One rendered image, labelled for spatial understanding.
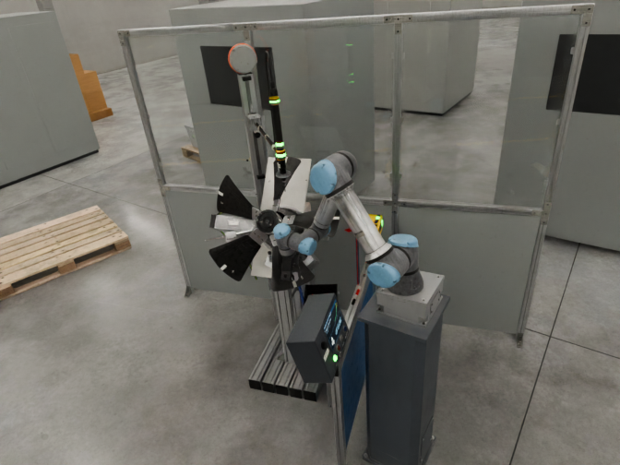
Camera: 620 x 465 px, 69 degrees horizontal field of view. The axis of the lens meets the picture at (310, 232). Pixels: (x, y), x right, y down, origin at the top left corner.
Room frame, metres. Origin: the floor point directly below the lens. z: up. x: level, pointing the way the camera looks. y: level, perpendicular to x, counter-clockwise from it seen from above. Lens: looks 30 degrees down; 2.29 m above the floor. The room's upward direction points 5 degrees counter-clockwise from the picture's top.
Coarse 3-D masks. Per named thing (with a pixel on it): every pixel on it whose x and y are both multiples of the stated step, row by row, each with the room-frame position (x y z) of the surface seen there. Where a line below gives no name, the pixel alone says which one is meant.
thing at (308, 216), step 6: (312, 210) 2.04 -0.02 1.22; (300, 216) 2.01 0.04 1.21; (306, 216) 1.99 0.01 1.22; (312, 216) 1.98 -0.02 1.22; (336, 216) 1.95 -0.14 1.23; (294, 222) 1.95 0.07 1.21; (300, 222) 1.94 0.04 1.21; (306, 222) 1.94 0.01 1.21; (312, 222) 1.93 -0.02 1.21; (336, 222) 1.91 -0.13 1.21; (306, 228) 1.90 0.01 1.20; (336, 228) 1.88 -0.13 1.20; (330, 234) 1.85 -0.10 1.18
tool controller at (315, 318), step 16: (304, 304) 1.29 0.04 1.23; (320, 304) 1.26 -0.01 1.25; (336, 304) 1.28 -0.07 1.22; (304, 320) 1.20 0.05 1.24; (320, 320) 1.17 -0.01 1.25; (336, 320) 1.24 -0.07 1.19; (304, 336) 1.11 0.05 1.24; (320, 336) 1.11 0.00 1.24; (336, 336) 1.19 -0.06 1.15; (304, 352) 1.08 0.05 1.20; (320, 352) 1.07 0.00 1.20; (336, 352) 1.15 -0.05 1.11; (304, 368) 1.09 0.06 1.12; (320, 368) 1.07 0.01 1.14; (336, 368) 1.11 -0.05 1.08
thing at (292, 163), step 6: (276, 162) 2.25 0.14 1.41; (288, 162) 2.17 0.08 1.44; (294, 162) 2.13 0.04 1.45; (300, 162) 2.11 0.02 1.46; (276, 168) 2.23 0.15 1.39; (288, 168) 2.14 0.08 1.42; (294, 168) 2.11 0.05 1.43; (276, 180) 2.18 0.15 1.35; (288, 180) 2.08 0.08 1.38; (276, 186) 2.15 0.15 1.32; (282, 186) 2.08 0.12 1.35; (276, 192) 2.12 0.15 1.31; (282, 192) 2.06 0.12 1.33; (276, 198) 2.08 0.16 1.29
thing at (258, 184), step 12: (240, 84) 2.64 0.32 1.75; (252, 84) 2.66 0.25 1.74; (252, 96) 2.66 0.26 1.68; (252, 132) 2.65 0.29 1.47; (252, 144) 2.65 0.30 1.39; (252, 156) 2.64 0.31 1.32; (252, 168) 2.68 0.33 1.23; (264, 168) 2.66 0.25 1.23; (264, 180) 2.66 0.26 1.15; (276, 312) 2.64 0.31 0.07
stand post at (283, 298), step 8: (280, 296) 2.11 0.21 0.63; (288, 296) 2.10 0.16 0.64; (280, 304) 2.11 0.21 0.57; (288, 304) 2.10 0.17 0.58; (280, 312) 2.13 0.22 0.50; (288, 312) 2.11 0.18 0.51; (280, 320) 2.12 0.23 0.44; (288, 320) 2.12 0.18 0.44; (280, 328) 2.12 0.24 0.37; (288, 328) 2.10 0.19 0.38; (288, 336) 2.11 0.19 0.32; (288, 352) 2.11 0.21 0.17; (288, 360) 2.13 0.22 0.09
